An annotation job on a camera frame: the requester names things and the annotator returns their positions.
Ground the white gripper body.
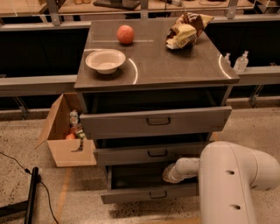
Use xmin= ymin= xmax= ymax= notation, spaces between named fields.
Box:
xmin=162 ymin=164 xmax=178 ymax=184

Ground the grey bottom drawer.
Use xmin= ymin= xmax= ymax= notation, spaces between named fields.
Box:
xmin=101 ymin=162 xmax=199 ymax=204

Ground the grey drawer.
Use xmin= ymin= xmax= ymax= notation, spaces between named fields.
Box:
xmin=80 ymin=106 xmax=232 ymax=140
xmin=94 ymin=133 xmax=211 ymax=166
xmin=101 ymin=162 xmax=199 ymax=204

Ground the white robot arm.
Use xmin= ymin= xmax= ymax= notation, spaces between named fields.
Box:
xmin=162 ymin=141 xmax=280 ymax=224

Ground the grey top drawer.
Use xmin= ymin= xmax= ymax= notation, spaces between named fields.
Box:
xmin=80 ymin=106 xmax=232 ymax=140

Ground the grey middle drawer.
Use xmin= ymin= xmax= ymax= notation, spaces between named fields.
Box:
xmin=94 ymin=133 xmax=211 ymax=166

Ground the grey drawer cabinet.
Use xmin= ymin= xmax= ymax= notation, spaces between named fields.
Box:
xmin=73 ymin=17 xmax=241 ymax=115

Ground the green packet in box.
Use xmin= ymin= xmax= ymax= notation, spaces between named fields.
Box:
xmin=75 ymin=129 xmax=87 ymax=139

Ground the orange fruit in box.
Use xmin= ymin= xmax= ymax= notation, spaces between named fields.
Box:
xmin=65 ymin=134 xmax=76 ymax=140

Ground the white can in box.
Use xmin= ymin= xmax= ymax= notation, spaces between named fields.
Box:
xmin=69 ymin=110 xmax=79 ymax=126

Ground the clear pump bottle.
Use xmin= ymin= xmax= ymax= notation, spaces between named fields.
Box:
xmin=234 ymin=51 xmax=249 ymax=72

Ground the white bowl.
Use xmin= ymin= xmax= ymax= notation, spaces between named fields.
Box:
xmin=85 ymin=49 xmax=126 ymax=74

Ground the yellow brown chip bag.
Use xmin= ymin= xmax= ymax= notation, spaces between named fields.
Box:
xmin=165 ymin=12 xmax=214 ymax=50

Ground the red apple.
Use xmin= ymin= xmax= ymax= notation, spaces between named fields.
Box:
xmin=116 ymin=25 xmax=134 ymax=45

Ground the black stand leg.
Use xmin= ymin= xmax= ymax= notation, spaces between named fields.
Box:
xmin=0 ymin=166 xmax=42 ymax=224

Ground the black floor cable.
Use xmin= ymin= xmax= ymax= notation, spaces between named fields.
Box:
xmin=0 ymin=150 xmax=60 ymax=224

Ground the grey metal rail frame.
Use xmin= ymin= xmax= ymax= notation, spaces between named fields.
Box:
xmin=0 ymin=10 xmax=280 ymax=110

